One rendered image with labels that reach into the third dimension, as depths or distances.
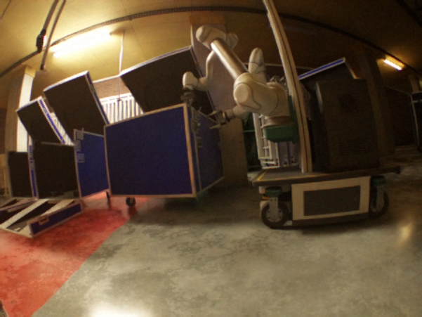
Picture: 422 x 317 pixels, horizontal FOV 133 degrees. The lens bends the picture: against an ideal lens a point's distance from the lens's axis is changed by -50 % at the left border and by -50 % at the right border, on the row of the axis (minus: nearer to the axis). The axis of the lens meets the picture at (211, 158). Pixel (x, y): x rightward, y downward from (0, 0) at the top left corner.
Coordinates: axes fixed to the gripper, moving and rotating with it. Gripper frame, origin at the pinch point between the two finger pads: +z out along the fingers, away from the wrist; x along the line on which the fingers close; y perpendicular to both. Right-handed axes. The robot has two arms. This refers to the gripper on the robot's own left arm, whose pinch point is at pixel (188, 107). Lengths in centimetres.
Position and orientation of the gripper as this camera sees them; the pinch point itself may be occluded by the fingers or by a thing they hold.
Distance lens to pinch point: 162.8
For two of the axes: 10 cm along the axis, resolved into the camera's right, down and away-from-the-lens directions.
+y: 2.9, 1.4, 9.5
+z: 0.6, 9.9, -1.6
